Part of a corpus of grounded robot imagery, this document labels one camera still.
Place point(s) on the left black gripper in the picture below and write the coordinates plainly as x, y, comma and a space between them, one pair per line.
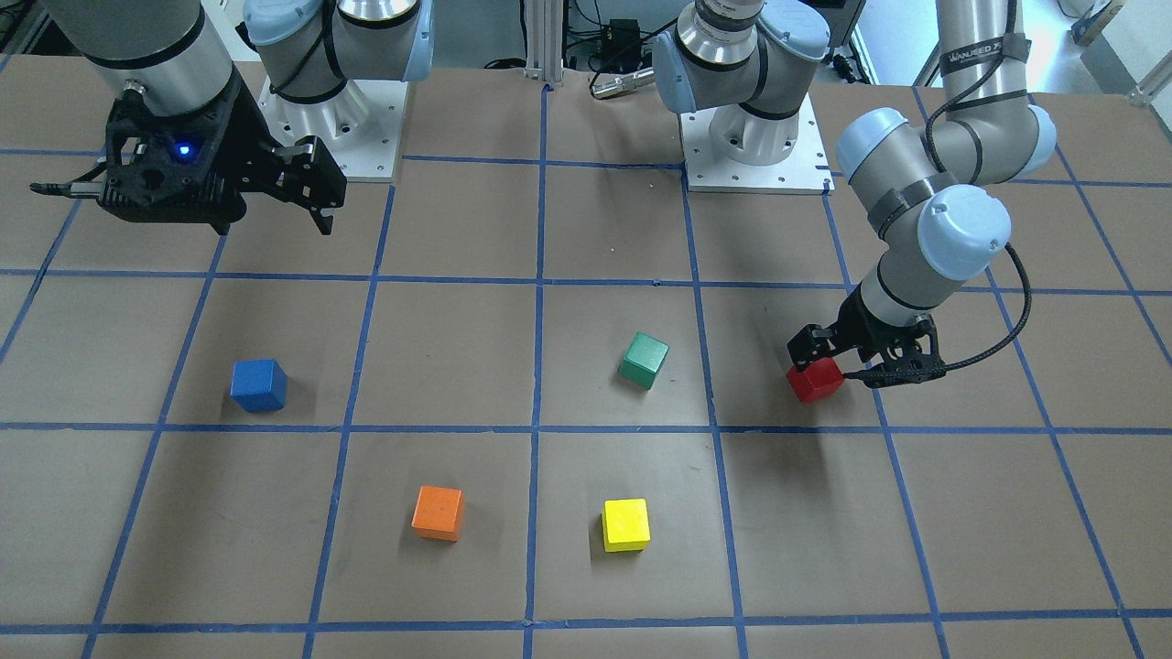
859, 325

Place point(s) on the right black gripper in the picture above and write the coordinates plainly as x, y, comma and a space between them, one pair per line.
249, 137

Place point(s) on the red wooden block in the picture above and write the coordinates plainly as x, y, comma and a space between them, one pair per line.
819, 380

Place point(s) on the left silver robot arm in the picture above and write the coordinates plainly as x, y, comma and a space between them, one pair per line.
923, 187

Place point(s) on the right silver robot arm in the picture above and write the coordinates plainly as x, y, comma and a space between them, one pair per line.
310, 51

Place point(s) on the green wooden block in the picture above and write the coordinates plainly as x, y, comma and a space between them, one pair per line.
642, 361

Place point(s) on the blue wooden block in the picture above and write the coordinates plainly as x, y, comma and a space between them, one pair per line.
259, 385

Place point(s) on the yellow wooden block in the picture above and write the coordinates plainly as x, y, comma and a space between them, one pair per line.
625, 525

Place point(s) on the orange wooden block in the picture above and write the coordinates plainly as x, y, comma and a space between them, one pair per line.
439, 513

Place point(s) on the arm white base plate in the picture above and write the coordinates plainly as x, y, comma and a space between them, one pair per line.
755, 146
362, 126

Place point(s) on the aluminium frame post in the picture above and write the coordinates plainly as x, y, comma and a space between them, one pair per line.
544, 36

